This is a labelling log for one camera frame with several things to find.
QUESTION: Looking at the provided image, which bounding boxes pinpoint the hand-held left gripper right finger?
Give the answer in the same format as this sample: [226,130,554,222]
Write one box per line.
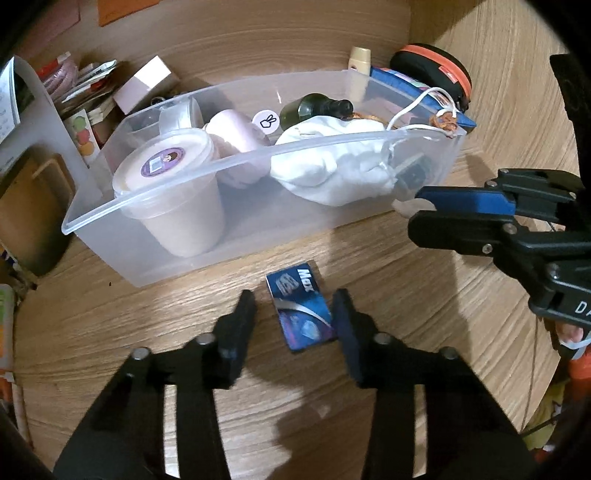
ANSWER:
[331,288,532,480]

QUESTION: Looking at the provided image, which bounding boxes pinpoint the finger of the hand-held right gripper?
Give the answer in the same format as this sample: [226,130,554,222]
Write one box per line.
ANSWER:
[414,168,585,227]
[407,210,591,301]

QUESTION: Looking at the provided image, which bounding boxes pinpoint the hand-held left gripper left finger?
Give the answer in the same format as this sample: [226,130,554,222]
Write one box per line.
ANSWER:
[53,290,258,480]

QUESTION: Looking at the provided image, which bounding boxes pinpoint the blue card pack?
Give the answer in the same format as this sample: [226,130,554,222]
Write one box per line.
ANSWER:
[265,261,337,354]

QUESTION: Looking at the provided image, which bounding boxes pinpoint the small cream shell figurine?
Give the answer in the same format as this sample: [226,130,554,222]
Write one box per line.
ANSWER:
[392,198,437,217]

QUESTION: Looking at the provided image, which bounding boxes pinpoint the gourd pendant with braided cord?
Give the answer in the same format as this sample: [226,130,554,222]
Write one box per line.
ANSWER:
[351,110,467,139]

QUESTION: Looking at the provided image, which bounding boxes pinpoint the clear plastic storage bin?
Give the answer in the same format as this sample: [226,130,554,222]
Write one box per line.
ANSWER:
[61,69,467,289]

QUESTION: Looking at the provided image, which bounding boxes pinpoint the green bottle with white label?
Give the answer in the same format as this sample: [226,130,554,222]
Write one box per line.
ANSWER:
[279,93,355,132]

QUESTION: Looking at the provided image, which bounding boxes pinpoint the wooden desktop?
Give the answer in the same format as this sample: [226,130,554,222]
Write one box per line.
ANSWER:
[14,60,573,480]

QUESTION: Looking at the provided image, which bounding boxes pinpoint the person's right hand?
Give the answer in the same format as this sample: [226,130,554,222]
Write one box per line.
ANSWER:
[556,322,591,360]

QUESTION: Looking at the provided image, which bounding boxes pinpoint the yellow cloth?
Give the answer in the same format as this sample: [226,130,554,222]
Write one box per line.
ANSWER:
[522,383,568,448]

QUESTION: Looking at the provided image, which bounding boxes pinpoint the blue patchwork zip pouch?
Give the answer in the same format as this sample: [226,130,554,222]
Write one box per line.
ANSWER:
[369,67,476,134]

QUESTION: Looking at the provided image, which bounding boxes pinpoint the black case with orange zip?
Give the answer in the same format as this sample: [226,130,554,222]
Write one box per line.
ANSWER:
[389,43,474,112]

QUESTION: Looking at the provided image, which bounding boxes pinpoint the cream squeeze bottle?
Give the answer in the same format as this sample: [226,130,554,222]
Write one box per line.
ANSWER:
[348,46,372,75]

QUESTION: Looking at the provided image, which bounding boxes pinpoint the white tub with purple label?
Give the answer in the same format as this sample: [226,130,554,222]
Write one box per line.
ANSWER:
[112,128,227,258]

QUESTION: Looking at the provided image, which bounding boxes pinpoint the white round sticker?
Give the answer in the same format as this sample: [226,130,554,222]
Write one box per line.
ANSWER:
[252,111,278,136]

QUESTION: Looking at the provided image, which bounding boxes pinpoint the orange and green tube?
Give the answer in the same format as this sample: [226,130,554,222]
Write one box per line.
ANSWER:
[0,284,19,374]

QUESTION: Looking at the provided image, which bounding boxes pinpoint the brown wooden organizer box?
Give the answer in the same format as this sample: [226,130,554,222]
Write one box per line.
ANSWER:
[0,152,77,278]

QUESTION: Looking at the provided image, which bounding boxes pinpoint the fruit print card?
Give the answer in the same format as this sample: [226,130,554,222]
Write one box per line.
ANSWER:
[62,108,100,167]

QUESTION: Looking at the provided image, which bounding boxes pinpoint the pink and white box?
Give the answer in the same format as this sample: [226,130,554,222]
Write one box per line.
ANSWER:
[112,55,181,114]

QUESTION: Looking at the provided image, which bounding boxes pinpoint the white curved stand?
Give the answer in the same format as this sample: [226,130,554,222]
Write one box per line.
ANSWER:
[0,55,100,185]

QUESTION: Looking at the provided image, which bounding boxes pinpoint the pile of packets and booklets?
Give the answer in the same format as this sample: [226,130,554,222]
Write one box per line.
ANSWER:
[37,51,118,121]

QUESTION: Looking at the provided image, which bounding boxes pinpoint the white paper card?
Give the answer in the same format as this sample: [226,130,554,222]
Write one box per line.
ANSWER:
[0,60,24,144]

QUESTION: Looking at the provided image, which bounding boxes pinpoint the orange sticky note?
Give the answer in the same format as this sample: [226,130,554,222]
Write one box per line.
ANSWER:
[98,0,171,14]

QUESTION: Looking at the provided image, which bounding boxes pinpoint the pink sticky note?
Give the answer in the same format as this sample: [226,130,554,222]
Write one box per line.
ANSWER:
[14,0,81,51]

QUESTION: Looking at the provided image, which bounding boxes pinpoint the white drawstring cloth pouch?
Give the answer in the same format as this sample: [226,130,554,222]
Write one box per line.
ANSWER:
[269,90,460,206]

